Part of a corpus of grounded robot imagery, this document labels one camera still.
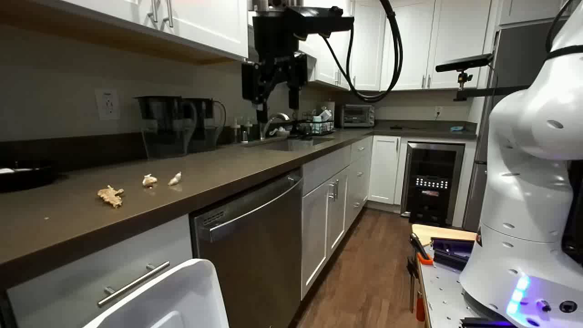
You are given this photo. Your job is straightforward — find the silver toaster oven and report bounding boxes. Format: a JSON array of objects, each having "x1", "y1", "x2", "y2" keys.
[{"x1": 339, "y1": 102, "x2": 377, "y2": 129}]

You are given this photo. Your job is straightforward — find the white upper cabinet row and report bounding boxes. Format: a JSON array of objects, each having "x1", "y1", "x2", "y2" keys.
[{"x1": 298, "y1": 0, "x2": 566, "y2": 93}]

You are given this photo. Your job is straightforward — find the stainless steel dishwasher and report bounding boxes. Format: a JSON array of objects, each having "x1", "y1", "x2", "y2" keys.
[{"x1": 189, "y1": 167, "x2": 304, "y2": 328}]

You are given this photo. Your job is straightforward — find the orange handled tool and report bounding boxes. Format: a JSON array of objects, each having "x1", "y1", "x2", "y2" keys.
[{"x1": 408, "y1": 231, "x2": 437, "y2": 267}]

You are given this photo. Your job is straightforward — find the chrome sink faucet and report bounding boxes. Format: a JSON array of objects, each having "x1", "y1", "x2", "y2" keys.
[{"x1": 260, "y1": 109, "x2": 293, "y2": 140}]

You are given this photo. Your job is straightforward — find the silver drawer bar handle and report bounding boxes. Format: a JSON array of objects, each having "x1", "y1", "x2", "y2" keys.
[{"x1": 94, "y1": 258, "x2": 173, "y2": 309}]

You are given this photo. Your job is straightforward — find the tan wooden piece left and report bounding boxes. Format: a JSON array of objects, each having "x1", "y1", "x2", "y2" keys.
[{"x1": 94, "y1": 184, "x2": 125, "y2": 209}]

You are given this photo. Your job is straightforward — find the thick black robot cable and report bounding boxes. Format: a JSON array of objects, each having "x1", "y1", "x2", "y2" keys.
[{"x1": 317, "y1": 0, "x2": 406, "y2": 103}]

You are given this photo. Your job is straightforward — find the white end cabinet door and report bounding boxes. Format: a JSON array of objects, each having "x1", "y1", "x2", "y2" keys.
[{"x1": 368, "y1": 133, "x2": 404, "y2": 207}]

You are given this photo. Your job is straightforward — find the black stovetop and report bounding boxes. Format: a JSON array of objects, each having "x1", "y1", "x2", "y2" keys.
[{"x1": 0, "y1": 158, "x2": 69, "y2": 195}]

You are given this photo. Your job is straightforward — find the dark blue box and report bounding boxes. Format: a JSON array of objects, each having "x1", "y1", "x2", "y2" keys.
[{"x1": 428, "y1": 237, "x2": 477, "y2": 273}]

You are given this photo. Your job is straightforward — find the stainless steel refrigerator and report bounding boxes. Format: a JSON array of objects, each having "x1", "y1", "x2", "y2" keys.
[{"x1": 462, "y1": 16, "x2": 559, "y2": 233}]

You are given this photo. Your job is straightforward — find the white lower cabinet run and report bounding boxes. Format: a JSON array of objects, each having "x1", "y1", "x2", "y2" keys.
[{"x1": 298, "y1": 134, "x2": 375, "y2": 300}]

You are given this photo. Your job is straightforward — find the black glass beverage fridge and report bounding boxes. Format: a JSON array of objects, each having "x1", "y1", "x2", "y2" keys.
[{"x1": 399, "y1": 138, "x2": 466, "y2": 227}]

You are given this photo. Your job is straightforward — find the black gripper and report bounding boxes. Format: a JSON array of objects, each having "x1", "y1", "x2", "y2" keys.
[{"x1": 240, "y1": 5, "x2": 311, "y2": 125}]

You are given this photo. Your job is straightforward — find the dishes in drying rack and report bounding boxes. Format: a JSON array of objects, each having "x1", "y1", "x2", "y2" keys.
[{"x1": 304, "y1": 102, "x2": 337, "y2": 136}]

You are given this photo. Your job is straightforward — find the white drawer front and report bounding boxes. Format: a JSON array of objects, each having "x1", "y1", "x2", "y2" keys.
[{"x1": 3, "y1": 213, "x2": 195, "y2": 328}]

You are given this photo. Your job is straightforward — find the light wooden board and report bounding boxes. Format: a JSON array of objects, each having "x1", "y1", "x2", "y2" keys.
[{"x1": 410, "y1": 222, "x2": 479, "y2": 247}]

